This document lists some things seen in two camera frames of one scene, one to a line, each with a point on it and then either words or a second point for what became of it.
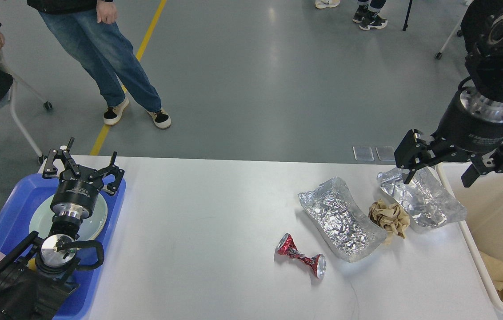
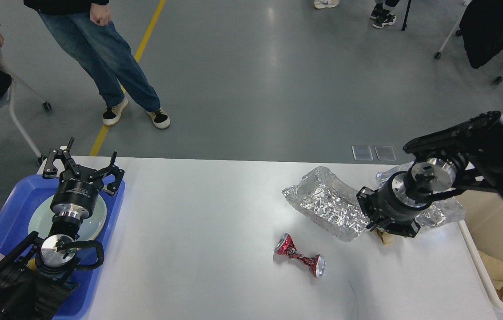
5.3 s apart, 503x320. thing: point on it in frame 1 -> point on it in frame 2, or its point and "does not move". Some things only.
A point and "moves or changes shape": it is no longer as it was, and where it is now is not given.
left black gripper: [76, 198] does not move
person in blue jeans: [90, 31] does not move
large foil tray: [333, 213] moves or changes shape
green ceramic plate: [91, 226] does not move
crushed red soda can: [287, 246] does not move
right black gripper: [472, 126] -> [395, 202]
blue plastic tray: [10, 232] does not move
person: [367, 14] -> [381, 13]
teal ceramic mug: [31, 264] does not move
